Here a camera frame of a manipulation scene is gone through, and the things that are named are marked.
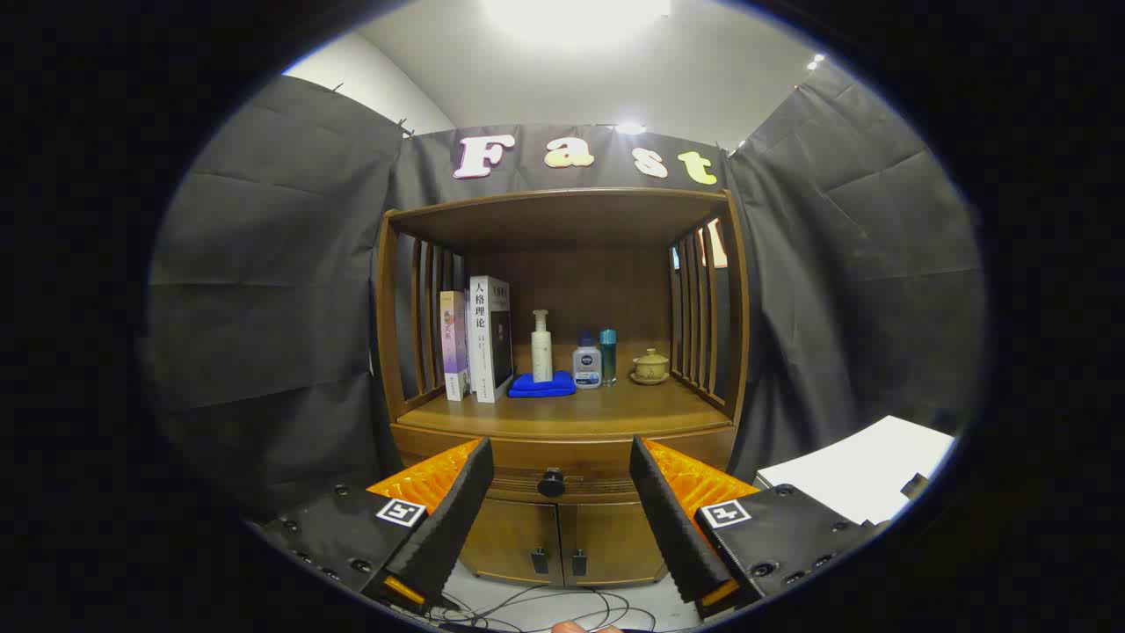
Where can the thick white book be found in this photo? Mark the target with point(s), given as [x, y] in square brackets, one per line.
[482, 343]

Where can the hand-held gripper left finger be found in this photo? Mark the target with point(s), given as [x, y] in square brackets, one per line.
[457, 519]

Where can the wooden cabinet door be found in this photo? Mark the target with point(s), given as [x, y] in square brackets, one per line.
[505, 536]
[615, 536]

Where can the brown wooden drawer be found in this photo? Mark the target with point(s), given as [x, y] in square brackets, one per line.
[527, 453]

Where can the white bottle blue cap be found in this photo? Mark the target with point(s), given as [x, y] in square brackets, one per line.
[587, 367]

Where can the black drawer knob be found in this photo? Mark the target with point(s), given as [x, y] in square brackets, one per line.
[551, 482]

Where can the white pump bottle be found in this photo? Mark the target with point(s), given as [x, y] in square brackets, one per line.
[542, 356]

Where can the thin purple book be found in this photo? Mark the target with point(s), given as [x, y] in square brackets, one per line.
[453, 343]

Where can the wooden countertop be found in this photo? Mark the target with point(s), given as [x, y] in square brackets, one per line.
[615, 409]

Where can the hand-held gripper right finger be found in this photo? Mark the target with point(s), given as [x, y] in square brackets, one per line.
[672, 519]

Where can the blue folded cloth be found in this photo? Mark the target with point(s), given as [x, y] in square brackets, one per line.
[527, 388]

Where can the brown wooden cabinet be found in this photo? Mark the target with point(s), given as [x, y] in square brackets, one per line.
[562, 220]

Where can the slim teal bottle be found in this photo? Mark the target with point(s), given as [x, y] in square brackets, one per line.
[608, 356]

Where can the yellow lidded teacup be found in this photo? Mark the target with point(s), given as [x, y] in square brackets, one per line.
[650, 365]

